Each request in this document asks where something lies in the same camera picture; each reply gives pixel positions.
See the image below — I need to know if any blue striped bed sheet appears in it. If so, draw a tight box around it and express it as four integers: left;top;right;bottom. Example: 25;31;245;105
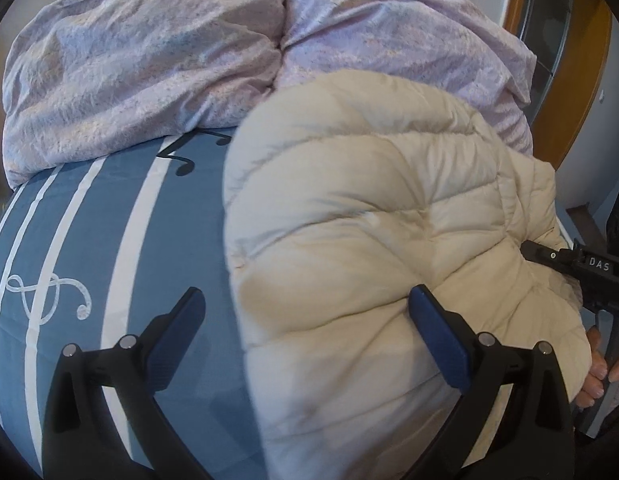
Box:
0;127;290;480

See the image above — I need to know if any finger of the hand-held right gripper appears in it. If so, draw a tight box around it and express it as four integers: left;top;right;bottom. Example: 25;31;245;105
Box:
521;240;575;275

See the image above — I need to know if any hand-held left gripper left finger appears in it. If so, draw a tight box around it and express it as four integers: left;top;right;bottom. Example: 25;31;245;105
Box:
42;286;210;480

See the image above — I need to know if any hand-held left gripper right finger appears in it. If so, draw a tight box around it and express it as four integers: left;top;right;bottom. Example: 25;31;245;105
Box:
408;284;575;480

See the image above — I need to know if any beige quilted down jacket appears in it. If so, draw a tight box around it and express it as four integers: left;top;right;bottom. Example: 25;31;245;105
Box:
222;70;593;480

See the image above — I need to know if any lilac floral duvet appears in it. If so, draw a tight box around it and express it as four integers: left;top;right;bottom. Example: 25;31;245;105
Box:
2;0;537;191

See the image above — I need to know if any dark wooden furniture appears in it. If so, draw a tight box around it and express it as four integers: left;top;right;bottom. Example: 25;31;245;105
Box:
564;202;611;253

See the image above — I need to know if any wooden door frame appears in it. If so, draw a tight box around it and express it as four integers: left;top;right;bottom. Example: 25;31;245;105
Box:
454;0;615;201

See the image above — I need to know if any person's right hand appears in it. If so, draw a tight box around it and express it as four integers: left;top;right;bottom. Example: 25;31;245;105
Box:
573;325;619;409

